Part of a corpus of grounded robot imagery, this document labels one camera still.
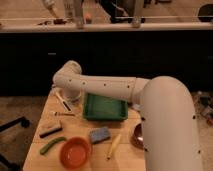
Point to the white cup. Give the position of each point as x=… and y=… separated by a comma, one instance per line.
x=74, y=98

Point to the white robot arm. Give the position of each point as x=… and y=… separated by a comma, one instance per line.
x=169, y=125

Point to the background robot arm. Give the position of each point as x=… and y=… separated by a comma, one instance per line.
x=50, y=6

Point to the green plastic tray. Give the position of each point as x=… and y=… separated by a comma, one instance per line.
x=100, y=108

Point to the grey folded cloth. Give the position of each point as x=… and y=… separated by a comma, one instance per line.
x=136, y=107

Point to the blue sponge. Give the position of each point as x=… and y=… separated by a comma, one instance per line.
x=99, y=135

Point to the yellow banana toy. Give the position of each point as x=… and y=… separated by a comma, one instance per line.
x=113, y=146

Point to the small fork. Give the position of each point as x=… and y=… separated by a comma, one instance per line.
x=62, y=114

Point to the dark brown bowl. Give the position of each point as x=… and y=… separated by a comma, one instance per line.
x=136, y=137

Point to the orange ball on background table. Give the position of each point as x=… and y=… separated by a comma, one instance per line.
x=88, y=18

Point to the orange plastic bowl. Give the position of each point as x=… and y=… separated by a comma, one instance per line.
x=75, y=153

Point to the green cucumber toy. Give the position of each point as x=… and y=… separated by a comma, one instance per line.
x=50, y=144

